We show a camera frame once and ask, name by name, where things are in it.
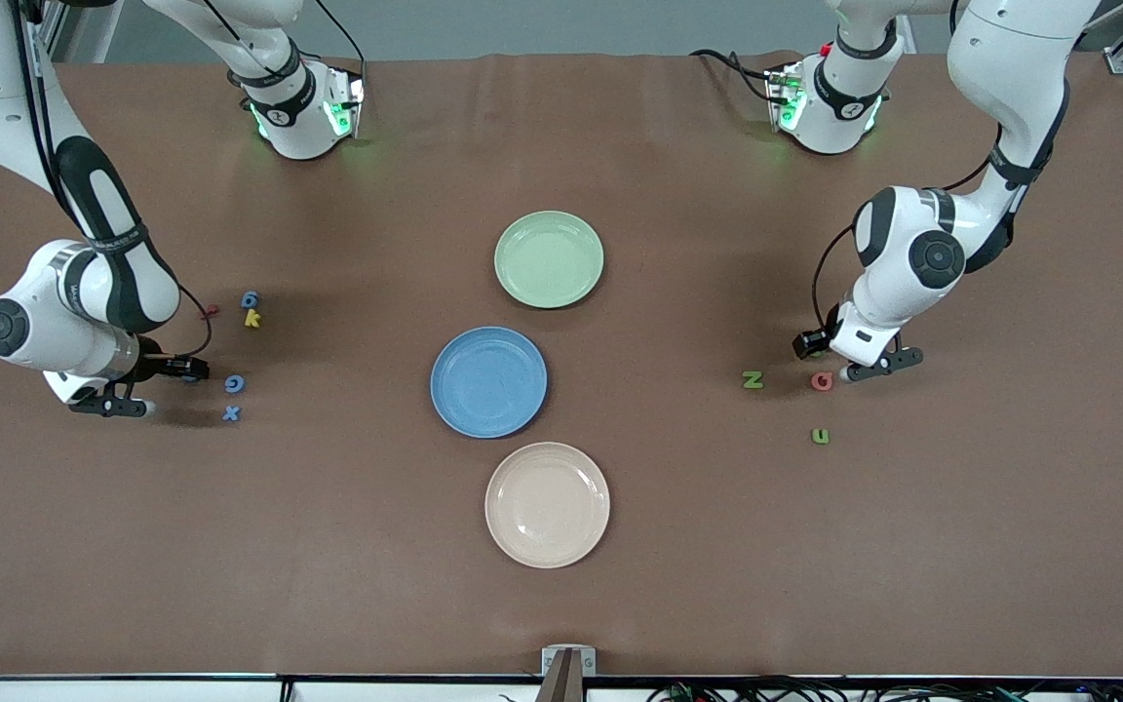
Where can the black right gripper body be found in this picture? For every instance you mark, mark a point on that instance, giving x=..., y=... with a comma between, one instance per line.
x=164, y=368

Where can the blue foam letter G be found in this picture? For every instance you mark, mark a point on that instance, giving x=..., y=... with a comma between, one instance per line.
x=228, y=384

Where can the green foam letter N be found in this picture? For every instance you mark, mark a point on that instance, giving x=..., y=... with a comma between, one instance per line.
x=753, y=380

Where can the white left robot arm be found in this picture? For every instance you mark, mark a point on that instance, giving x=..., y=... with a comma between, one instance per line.
x=1010, y=58

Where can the pink foam letter G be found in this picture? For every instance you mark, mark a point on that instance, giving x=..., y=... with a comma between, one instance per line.
x=814, y=381

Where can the brown table mat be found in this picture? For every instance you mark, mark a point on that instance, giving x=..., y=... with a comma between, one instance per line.
x=328, y=585

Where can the green plate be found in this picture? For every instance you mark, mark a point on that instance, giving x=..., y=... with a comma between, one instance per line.
x=549, y=259

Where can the blue plate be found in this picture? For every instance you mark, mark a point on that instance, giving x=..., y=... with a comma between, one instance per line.
x=488, y=382

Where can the cream plate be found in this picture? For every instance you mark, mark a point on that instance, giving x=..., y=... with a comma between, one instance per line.
x=547, y=505

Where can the grey metal camera bracket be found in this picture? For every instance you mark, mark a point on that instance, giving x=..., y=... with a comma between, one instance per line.
x=568, y=673

